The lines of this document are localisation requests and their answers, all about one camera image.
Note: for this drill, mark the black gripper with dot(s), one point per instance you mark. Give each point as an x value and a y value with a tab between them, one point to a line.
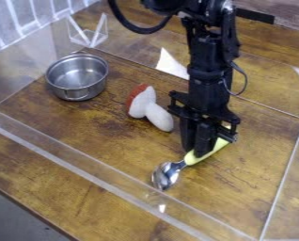
206	99

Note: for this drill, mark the green handled metal spoon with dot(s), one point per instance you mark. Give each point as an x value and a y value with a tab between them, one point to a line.
166	173

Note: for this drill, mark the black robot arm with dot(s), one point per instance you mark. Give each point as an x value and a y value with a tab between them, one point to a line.
206	118

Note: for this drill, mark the white red toy mushroom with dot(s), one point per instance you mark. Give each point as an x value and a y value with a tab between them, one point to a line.
142	106

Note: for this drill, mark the small steel pot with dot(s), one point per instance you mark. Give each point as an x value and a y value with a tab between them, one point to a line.
77	77

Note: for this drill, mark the black bar on table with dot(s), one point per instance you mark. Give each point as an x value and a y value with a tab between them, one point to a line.
256	16

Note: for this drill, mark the clear acrylic enclosure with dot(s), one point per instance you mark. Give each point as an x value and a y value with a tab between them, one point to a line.
77	159

